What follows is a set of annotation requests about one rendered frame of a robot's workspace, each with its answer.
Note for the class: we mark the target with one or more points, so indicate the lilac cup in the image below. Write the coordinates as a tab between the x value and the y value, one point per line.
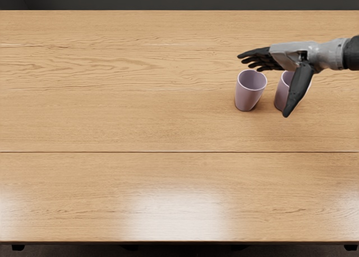
282	93
248	92

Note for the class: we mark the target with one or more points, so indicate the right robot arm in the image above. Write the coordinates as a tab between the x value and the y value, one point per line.
352	53

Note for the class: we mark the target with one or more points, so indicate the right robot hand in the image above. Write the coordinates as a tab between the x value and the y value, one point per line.
291	55

